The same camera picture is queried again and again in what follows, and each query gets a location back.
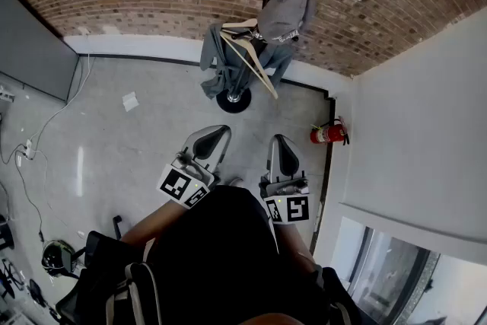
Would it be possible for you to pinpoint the wooden clothes hanger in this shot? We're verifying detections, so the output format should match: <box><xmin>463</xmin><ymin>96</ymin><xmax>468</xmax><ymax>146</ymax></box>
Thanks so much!
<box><xmin>219</xmin><ymin>18</ymin><xmax>280</xmax><ymax>100</ymax></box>

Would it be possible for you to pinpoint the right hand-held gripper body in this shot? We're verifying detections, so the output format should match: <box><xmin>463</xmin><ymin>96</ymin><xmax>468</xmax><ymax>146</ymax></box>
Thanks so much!
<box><xmin>259</xmin><ymin>135</ymin><xmax>313</xmax><ymax>225</ymax></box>

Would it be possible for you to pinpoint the black tripod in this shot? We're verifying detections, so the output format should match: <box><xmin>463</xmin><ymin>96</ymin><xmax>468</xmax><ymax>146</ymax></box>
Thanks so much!
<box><xmin>0</xmin><ymin>257</ymin><xmax>24</xmax><ymax>300</ymax></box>

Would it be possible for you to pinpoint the grey hat item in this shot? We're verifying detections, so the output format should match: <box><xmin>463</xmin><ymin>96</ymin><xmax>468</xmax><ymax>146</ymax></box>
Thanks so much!
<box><xmin>257</xmin><ymin>0</ymin><xmax>317</xmax><ymax>46</ymax></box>

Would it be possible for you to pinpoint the red fire extinguisher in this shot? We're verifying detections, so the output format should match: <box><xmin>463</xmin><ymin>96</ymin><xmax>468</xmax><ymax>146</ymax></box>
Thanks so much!
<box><xmin>309</xmin><ymin>115</ymin><xmax>351</xmax><ymax>146</ymax></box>

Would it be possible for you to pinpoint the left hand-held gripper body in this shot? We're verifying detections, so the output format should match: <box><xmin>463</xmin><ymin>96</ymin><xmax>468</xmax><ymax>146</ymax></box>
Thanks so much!
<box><xmin>156</xmin><ymin>128</ymin><xmax>225</xmax><ymax>210</ymax></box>

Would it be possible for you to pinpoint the black office chair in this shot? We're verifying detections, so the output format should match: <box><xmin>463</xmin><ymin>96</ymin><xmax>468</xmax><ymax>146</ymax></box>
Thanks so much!
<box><xmin>55</xmin><ymin>215</ymin><xmax>161</xmax><ymax>325</ymax></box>

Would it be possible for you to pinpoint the person's black shirt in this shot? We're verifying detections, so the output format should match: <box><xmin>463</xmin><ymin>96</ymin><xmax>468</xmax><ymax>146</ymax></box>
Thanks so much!
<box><xmin>144</xmin><ymin>185</ymin><xmax>332</xmax><ymax>325</ymax></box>

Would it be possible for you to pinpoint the white power cable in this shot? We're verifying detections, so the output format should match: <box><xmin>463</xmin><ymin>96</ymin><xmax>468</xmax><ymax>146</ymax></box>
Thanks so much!
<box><xmin>0</xmin><ymin>53</ymin><xmax>96</xmax><ymax>165</ymax></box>

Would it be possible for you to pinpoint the person's left forearm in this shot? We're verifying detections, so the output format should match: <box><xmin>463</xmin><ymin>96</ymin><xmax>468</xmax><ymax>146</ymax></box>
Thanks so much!
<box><xmin>119</xmin><ymin>199</ymin><xmax>191</xmax><ymax>252</ymax></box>

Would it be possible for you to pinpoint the person's right forearm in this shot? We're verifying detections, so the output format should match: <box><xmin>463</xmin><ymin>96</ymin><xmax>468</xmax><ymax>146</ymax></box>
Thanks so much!
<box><xmin>274</xmin><ymin>223</ymin><xmax>317</xmax><ymax>273</ymax></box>

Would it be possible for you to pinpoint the glass window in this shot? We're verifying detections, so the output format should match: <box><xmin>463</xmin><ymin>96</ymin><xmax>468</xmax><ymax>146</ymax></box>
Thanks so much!
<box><xmin>348</xmin><ymin>224</ymin><xmax>487</xmax><ymax>325</ymax></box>

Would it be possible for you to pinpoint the white paper sheet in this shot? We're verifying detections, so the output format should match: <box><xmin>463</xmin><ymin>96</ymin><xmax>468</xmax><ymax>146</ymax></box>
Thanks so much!
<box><xmin>121</xmin><ymin>91</ymin><xmax>140</xmax><ymax>113</ymax></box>

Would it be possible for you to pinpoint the grey garment item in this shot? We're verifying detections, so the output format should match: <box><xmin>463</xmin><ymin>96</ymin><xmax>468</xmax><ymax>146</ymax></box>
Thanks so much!
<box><xmin>199</xmin><ymin>23</ymin><xmax>296</xmax><ymax>100</ymax></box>

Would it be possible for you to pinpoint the thin black cable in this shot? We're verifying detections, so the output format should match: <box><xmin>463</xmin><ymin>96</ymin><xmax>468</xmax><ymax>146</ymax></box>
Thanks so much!
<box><xmin>14</xmin><ymin>151</ymin><xmax>46</xmax><ymax>244</ymax></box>

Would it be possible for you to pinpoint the grey partition panel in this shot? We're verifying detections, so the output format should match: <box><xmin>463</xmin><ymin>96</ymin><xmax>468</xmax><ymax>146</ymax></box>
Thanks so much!
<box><xmin>0</xmin><ymin>0</ymin><xmax>81</xmax><ymax>104</ymax></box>

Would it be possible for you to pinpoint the white power strip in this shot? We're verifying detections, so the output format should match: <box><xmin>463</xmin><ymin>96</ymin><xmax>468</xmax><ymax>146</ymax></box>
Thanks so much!
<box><xmin>14</xmin><ymin>139</ymin><xmax>36</xmax><ymax>167</ymax></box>

